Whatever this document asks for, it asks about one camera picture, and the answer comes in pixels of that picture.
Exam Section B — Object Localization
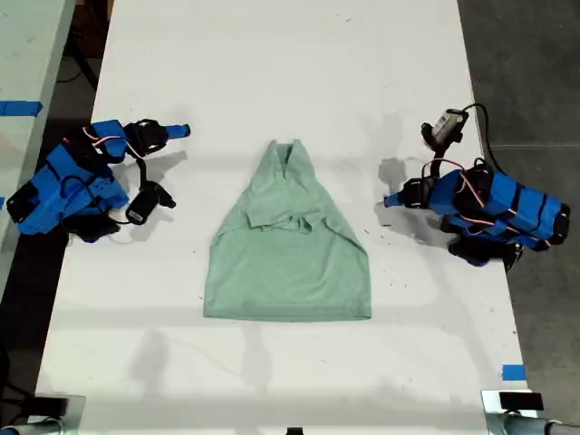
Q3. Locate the pale green T-shirt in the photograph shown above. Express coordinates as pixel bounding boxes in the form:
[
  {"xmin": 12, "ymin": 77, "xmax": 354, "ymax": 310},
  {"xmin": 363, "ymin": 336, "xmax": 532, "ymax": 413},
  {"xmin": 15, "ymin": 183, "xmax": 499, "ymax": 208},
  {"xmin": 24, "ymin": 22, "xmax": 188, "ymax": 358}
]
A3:
[{"xmin": 202, "ymin": 139, "xmax": 373, "ymax": 324}]

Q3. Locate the brown box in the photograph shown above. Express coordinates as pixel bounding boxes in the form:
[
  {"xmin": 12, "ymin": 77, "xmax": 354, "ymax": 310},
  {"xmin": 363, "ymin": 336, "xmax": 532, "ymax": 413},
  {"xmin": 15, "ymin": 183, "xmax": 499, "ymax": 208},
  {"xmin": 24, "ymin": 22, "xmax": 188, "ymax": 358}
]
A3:
[{"xmin": 72, "ymin": 0, "xmax": 116, "ymax": 61}]

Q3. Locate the long blue tape strip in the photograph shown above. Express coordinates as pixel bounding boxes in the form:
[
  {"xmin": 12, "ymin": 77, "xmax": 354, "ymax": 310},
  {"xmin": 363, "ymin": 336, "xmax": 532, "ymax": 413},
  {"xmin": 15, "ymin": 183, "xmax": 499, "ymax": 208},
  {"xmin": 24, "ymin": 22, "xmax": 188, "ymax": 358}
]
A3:
[{"xmin": 0, "ymin": 100, "xmax": 44, "ymax": 119}]

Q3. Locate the pale side table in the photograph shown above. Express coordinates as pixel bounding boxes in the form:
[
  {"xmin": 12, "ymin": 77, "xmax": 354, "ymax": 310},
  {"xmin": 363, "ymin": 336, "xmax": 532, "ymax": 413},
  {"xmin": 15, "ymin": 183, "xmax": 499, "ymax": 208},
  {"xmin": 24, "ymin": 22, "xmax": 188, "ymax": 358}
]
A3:
[{"xmin": 0, "ymin": 0, "xmax": 79, "ymax": 295}]

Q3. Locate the metal table clamp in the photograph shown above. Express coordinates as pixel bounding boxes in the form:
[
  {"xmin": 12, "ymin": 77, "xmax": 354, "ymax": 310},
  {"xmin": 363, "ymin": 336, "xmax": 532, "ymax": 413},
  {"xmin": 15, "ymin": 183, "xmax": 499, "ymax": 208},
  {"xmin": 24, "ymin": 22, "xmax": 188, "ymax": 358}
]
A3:
[
  {"xmin": 480, "ymin": 389, "xmax": 580, "ymax": 435},
  {"xmin": 0, "ymin": 394, "xmax": 88, "ymax": 435}
]

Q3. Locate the black camera box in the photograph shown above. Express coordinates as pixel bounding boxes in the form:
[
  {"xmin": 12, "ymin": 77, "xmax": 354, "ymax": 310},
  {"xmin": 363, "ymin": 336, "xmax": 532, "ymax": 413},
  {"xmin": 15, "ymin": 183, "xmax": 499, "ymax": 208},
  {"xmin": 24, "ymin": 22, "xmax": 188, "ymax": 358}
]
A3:
[{"xmin": 124, "ymin": 180, "xmax": 178, "ymax": 227}]

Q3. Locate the grey camera box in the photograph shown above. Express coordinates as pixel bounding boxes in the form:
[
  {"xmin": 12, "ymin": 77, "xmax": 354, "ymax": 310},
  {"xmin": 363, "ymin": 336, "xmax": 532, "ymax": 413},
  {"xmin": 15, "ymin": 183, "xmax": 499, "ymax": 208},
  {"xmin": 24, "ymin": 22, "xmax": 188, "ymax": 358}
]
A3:
[{"xmin": 420, "ymin": 108, "xmax": 470, "ymax": 151}]

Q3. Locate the black floor cable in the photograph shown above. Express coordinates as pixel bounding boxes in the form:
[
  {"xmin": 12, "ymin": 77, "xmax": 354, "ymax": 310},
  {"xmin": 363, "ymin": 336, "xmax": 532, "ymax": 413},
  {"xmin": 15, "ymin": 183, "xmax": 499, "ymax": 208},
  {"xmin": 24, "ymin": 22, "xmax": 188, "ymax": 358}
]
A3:
[
  {"xmin": 57, "ymin": 43, "xmax": 99, "ymax": 90},
  {"xmin": 0, "ymin": 382, "xmax": 34, "ymax": 425}
]

